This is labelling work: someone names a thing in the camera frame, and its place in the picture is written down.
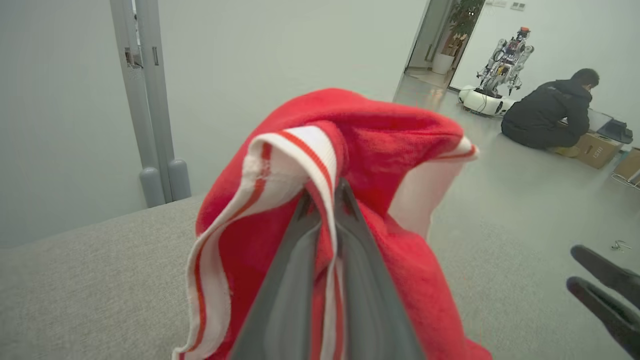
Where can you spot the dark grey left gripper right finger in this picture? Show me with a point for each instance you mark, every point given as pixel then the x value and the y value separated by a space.
pixel 370 310

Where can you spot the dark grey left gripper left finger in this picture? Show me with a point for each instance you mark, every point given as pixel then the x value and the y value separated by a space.
pixel 280 310

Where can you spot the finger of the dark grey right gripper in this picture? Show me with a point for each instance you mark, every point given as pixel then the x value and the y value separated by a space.
pixel 615 280
pixel 615 317

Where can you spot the red shirt with striped trim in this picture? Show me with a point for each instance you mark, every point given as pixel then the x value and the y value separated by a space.
pixel 380 145

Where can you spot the flat cardboard sheet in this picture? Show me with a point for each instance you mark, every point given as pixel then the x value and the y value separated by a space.
pixel 630 167

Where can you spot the brown cardboard box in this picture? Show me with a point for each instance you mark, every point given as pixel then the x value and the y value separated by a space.
pixel 595 150

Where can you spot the black bag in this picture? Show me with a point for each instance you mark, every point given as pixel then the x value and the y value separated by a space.
pixel 617 131

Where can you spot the person in black jacket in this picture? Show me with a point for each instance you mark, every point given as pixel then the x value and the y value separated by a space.
pixel 545 110

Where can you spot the grey fabric sofa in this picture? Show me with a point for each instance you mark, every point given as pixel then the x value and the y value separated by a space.
pixel 75 300

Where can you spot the white wheeled humanoid robot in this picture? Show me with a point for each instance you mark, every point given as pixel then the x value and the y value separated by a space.
pixel 502 65

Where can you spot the potted plant in white pot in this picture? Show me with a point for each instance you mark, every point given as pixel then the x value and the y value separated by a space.
pixel 462 25

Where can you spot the white wall switch plate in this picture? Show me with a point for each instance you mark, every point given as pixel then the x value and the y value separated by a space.
pixel 518 6

